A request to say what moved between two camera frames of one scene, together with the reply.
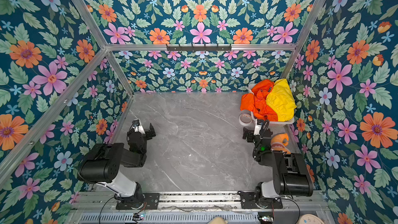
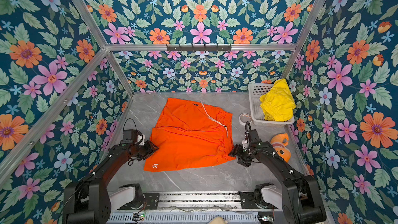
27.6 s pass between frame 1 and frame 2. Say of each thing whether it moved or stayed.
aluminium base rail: stayed
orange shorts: moved
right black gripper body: moved
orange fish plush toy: stayed
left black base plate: stayed
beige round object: stayed
